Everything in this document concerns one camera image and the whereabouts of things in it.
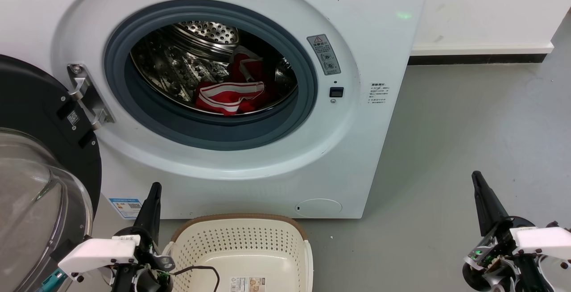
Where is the white front-load washing machine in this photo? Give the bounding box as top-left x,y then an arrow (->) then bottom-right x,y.
0,0 -> 433,220

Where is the round white filter cover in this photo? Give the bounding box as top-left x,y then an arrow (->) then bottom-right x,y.
295,198 -> 343,218

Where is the grey warning sticker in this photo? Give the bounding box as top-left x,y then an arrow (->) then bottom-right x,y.
306,34 -> 341,76

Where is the stainless steel washing machine drum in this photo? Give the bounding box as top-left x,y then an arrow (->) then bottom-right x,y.
130,21 -> 298,116

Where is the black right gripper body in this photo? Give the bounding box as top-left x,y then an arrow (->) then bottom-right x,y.
462,217 -> 554,292

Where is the black baseboard strip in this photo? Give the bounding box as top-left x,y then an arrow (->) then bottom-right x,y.
408,54 -> 547,66

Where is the cream perforated laundry basket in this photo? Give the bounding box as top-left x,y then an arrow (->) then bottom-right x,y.
161,213 -> 314,292

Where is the silver metal door hinge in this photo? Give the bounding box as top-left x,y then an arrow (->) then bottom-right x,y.
67,63 -> 116,131

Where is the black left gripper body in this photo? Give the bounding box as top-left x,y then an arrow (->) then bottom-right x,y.
111,227 -> 176,292

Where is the black round washer door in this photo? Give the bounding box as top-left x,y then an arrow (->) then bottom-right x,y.
0,54 -> 102,292

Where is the printed paper product label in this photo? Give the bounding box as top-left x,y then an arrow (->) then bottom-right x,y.
230,276 -> 266,292

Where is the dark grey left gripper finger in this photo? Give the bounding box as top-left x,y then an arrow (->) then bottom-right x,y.
133,182 -> 162,245

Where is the blue energy label sticker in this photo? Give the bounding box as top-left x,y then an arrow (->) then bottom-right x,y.
108,198 -> 143,220

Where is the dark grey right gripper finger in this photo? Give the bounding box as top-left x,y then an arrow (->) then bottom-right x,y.
472,171 -> 509,238

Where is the red and white garment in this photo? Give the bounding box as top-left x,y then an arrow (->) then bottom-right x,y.
195,46 -> 279,117

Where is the grey rubber door gasket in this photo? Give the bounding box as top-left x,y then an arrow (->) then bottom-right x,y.
104,0 -> 318,151

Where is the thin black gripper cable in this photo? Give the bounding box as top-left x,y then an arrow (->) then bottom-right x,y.
172,265 -> 221,292

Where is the white text label sticker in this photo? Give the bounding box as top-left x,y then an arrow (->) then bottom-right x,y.
368,82 -> 392,106

